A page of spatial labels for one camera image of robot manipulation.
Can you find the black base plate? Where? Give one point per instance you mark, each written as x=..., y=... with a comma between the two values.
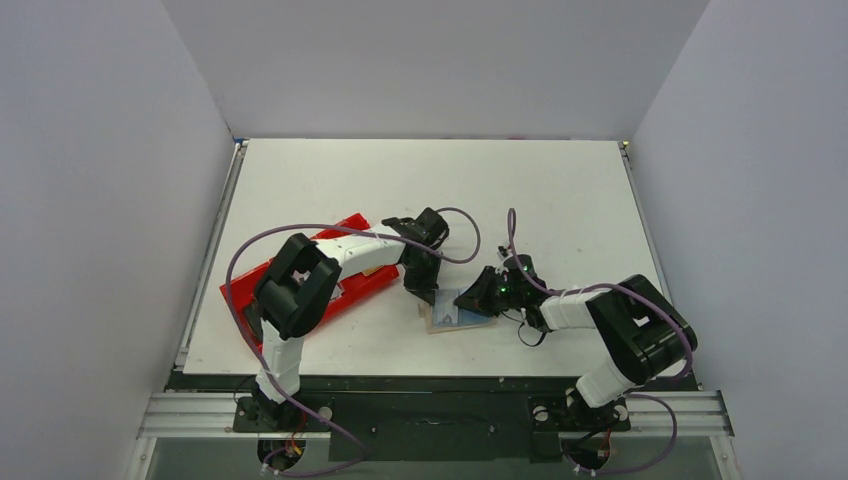
x=426, y=443

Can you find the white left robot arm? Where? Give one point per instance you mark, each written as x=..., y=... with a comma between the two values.
x=301, y=281

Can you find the silver VIP card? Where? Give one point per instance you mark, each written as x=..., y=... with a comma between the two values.
x=444, y=313

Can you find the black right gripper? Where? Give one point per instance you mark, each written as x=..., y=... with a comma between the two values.
x=490, y=296

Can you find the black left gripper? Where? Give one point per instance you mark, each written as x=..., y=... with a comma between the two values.
x=424, y=289

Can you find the aluminium frame rail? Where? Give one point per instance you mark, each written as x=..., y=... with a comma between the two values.
x=223, y=415

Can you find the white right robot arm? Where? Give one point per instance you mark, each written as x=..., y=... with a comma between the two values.
x=644, y=335

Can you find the red plastic tray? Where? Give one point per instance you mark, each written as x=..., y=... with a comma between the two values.
x=348, y=293

